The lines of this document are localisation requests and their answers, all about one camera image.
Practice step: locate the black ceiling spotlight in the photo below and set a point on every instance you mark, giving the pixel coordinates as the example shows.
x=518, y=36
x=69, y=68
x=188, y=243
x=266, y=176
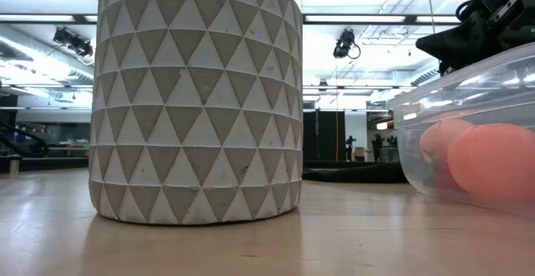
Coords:
x=73, y=42
x=343, y=44

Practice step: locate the pale peach toy fruit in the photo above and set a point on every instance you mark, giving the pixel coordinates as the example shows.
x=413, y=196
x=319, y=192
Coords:
x=443, y=138

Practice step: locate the clear plastic tupperware container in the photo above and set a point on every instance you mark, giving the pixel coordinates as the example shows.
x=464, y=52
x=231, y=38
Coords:
x=460, y=96

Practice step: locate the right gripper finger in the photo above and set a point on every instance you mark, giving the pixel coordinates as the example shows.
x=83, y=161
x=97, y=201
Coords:
x=464, y=48

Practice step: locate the person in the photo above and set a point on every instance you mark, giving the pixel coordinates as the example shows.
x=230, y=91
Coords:
x=377, y=146

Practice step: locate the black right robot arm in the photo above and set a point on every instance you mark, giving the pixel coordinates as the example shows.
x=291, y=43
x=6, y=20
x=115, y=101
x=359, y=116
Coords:
x=527, y=8

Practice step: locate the white grey triangle-pattern planter pot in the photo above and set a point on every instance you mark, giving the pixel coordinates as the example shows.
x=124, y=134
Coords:
x=196, y=100

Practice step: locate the black partition panel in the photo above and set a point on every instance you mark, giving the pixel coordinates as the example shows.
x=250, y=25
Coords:
x=324, y=138

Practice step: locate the orange round toy fruit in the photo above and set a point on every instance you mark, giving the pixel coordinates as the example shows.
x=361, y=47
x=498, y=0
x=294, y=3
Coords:
x=493, y=163

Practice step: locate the black camera tripod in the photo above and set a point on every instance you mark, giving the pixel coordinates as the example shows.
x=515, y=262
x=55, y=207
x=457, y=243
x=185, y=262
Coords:
x=350, y=146

